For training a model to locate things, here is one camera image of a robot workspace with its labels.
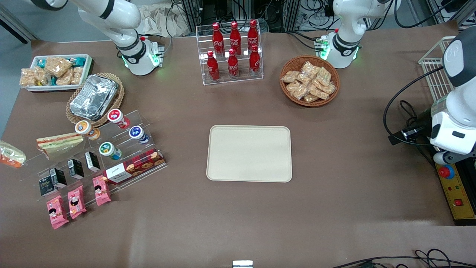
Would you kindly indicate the clear acrylic tiered stand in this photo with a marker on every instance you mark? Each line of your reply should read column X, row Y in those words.
column 148, row 171

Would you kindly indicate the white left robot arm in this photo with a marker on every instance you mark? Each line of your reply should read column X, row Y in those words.
column 461, row 56

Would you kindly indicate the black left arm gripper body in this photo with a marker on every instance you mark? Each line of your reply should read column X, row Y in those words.
column 423, row 121

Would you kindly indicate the oval wicker basket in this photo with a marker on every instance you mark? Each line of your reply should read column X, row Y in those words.
column 119, row 95

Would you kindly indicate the teal snack packet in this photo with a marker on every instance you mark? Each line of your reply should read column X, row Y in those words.
column 79, row 61
column 41, row 62
column 54, row 80

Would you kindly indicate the sandwich orange filling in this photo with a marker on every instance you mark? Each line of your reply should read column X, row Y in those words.
column 11, row 154

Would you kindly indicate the beige rectangular tray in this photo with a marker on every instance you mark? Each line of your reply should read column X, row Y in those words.
column 249, row 154

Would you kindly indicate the yogurt bottle orange lid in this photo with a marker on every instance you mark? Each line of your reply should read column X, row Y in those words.
column 86, row 129

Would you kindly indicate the round wicker basket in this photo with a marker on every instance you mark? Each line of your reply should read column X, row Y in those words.
column 288, row 95

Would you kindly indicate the small black drink carton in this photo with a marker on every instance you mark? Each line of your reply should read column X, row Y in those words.
column 58, row 178
column 47, row 186
column 92, row 161
column 76, row 168

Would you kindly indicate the clear acrylic bottle rack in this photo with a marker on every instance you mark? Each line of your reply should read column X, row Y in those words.
column 230, row 80

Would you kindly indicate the wrapped triangle sandwich white bread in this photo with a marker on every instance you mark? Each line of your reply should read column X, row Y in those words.
column 59, row 145

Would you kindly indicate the red plaid cookie box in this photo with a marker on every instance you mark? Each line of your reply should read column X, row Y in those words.
column 134, row 165

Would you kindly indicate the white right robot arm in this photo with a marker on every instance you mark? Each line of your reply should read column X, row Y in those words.
column 122, row 22

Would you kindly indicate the white plastic bin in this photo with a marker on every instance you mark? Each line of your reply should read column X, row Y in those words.
column 88, row 67

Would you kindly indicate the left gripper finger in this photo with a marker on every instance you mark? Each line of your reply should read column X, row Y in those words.
column 394, row 140

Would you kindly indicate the yogurt bottle green lid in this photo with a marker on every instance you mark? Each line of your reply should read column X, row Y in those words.
column 109, row 150

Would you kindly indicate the yogurt bottle blue lid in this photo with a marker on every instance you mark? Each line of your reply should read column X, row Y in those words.
column 138, row 134

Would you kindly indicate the red cola bottle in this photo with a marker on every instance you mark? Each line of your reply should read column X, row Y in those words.
column 235, row 39
column 254, row 62
column 217, row 41
column 253, row 36
column 212, row 67
column 233, row 65

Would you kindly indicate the pink snack packet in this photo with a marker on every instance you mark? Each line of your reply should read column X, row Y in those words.
column 101, row 190
column 77, row 202
column 57, row 212

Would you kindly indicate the aluminium equipment frame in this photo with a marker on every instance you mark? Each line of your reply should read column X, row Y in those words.
column 208, row 11

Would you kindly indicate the clear wrapped nut snack packet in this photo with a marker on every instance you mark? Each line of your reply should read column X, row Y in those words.
column 29, row 77
column 304, row 79
column 319, row 92
column 324, row 76
column 77, row 75
column 289, row 76
column 310, row 68
column 328, row 89
column 57, row 66
column 65, row 79
column 42, row 77
column 310, row 98
column 297, row 90

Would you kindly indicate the white crumpled cloth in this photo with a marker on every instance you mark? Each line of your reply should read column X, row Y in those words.
column 160, row 21

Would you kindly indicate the yogurt bottle red lid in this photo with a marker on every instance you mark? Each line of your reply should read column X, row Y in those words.
column 118, row 118

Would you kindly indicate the black control box yellow panel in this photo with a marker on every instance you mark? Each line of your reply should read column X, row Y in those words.
column 459, row 193

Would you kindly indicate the silver foil container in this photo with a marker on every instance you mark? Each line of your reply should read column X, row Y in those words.
column 93, row 97

